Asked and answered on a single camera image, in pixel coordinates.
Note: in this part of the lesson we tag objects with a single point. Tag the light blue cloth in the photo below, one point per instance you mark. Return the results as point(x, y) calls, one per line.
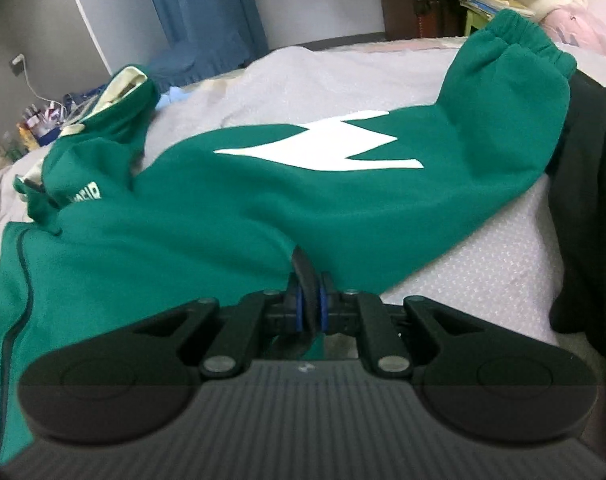
point(172, 99)

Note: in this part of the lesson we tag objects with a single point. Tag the brown wooden box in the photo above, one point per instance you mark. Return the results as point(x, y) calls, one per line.
point(418, 15)

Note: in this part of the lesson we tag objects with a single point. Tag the white wall charger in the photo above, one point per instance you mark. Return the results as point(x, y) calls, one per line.
point(17, 65)

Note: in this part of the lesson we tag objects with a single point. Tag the stack of books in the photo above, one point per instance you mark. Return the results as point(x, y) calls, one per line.
point(493, 2)

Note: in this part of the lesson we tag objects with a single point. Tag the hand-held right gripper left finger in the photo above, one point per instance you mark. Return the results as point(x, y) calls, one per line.
point(299, 310)

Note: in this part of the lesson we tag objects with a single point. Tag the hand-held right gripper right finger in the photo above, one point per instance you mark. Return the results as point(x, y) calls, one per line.
point(325, 310)

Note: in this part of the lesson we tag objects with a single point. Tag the blue covered chair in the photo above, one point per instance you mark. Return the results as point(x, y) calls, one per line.
point(198, 66)

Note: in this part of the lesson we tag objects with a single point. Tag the black cloth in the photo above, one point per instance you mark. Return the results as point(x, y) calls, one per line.
point(593, 210)

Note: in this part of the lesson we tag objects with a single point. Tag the yellow-green stool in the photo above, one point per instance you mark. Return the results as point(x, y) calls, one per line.
point(478, 22)

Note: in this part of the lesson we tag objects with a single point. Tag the grey bed sheet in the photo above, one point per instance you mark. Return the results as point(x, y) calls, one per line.
point(508, 260)

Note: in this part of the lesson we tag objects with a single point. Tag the blue curtain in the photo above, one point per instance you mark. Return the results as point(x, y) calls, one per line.
point(203, 0)

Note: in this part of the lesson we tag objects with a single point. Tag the green hoodie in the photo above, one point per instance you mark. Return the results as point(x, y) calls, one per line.
point(283, 205)

